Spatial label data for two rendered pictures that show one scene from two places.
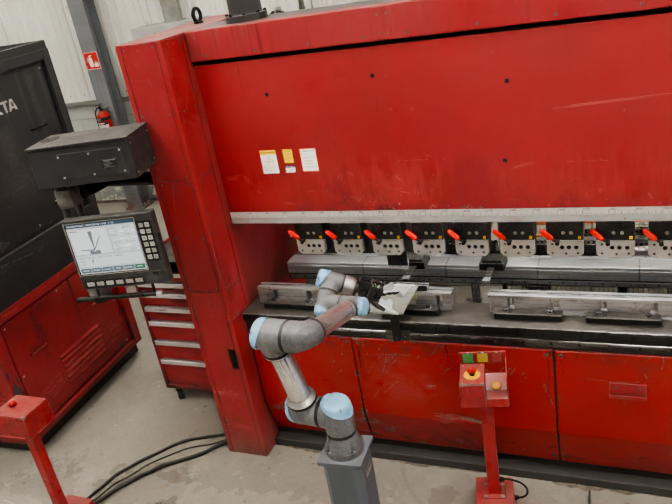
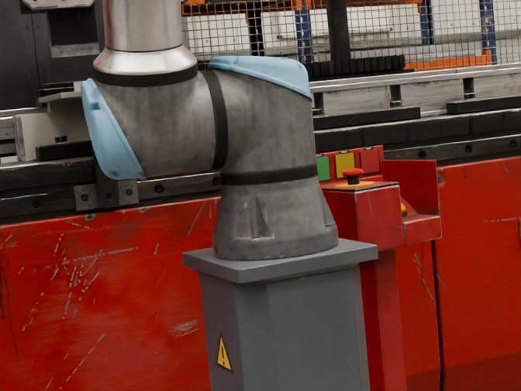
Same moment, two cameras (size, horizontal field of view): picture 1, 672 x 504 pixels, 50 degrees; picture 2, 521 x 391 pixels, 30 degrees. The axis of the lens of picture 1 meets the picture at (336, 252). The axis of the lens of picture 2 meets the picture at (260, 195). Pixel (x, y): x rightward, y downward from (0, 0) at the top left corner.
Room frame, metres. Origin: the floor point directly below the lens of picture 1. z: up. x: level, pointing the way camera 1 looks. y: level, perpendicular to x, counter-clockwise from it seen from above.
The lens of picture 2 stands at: (1.46, 0.96, 0.96)
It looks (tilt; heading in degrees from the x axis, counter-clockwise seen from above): 6 degrees down; 313
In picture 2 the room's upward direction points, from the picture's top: 6 degrees counter-clockwise
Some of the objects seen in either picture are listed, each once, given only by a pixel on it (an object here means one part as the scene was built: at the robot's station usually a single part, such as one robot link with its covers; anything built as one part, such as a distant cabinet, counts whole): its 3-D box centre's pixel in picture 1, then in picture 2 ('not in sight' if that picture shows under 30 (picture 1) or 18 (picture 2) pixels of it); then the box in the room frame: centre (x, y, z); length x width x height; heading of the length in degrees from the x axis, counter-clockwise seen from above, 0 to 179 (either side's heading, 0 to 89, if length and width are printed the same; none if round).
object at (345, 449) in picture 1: (343, 438); (272, 208); (2.24, 0.10, 0.82); 0.15 x 0.15 x 0.10
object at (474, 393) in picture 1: (483, 379); (371, 197); (2.56, -0.53, 0.75); 0.20 x 0.16 x 0.18; 75
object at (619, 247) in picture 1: (615, 235); not in sight; (2.67, -1.16, 1.26); 0.15 x 0.09 x 0.17; 64
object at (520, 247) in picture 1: (518, 235); not in sight; (2.85, -0.80, 1.26); 0.15 x 0.09 x 0.17; 64
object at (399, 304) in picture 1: (392, 299); (95, 94); (2.97, -0.22, 1.00); 0.26 x 0.18 x 0.01; 154
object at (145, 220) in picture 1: (120, 247); not in sight; (3.17, 1.00, 1.42); 0.45 x 0.12 x 0.36; 78
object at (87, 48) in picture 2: (398, 260); (73, 32); (3.10, -0.29, 1.13); 0.10 x 0.02 x 0.10; 64
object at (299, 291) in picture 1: (303, 293); not in sight; (3.34, 0.21, 0.92); 0.50 x 0.06 x 0.10; 64
